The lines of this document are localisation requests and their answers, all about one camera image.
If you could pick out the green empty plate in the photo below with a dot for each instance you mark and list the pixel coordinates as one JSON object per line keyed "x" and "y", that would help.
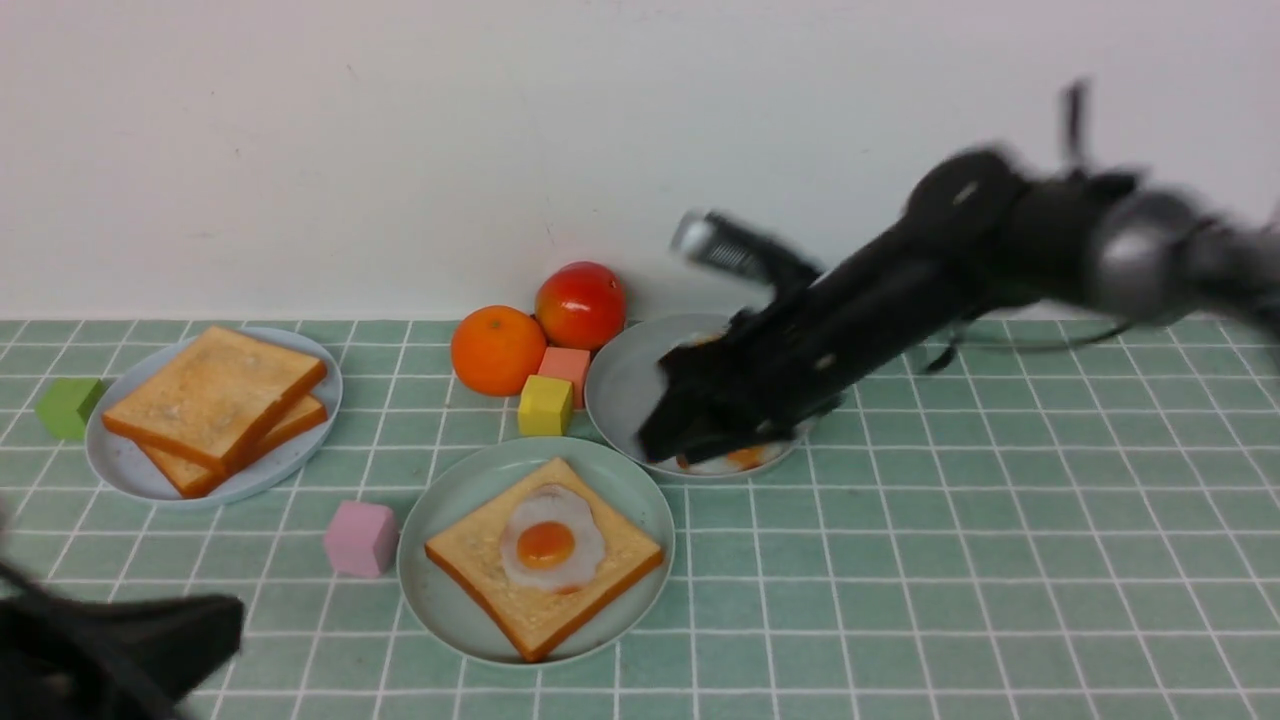
{"x": 447, "y": 611}

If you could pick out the green cube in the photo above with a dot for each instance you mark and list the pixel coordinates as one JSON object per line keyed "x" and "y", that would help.
{"x": 67, "y": 405}

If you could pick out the yellow cube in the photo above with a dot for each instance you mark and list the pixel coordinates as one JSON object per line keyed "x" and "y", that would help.
{"x": 546, "y": 406}

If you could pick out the grey egg plate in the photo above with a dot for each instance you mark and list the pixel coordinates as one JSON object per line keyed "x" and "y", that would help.
{"x": 624, "y": 384}

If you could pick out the salmon cube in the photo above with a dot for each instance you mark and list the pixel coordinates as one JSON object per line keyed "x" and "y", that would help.
{"x": 568, "y": 364}

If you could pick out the pink cube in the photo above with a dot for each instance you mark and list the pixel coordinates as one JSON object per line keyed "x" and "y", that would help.
{"x": 361, "y": 539}

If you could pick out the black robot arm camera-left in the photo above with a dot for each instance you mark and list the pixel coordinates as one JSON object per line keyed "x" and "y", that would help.
{"x": 73, "y": 659}

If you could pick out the red tomato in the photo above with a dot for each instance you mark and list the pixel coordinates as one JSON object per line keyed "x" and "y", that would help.
{"x": 583, "y": 305}

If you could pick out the light blue bread plate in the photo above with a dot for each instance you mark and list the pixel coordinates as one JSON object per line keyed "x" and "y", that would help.
{"x": 119, "y": 461}

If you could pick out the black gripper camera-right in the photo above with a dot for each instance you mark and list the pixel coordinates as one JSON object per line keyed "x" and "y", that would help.
{"x": 773, "y": 368}

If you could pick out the orange fruit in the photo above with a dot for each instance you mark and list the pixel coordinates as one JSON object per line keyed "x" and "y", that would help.
{"x": 495, "y": 349}

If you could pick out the black robot arm camera-right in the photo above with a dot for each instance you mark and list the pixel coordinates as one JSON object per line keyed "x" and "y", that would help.
{"x": 1103, "y": 240}

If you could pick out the fried egg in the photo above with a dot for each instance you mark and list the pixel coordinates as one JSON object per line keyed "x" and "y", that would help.
{"x": 698, "y": 339}
{"x": 551, "y": 542}
{"x": 737, "y": 462}

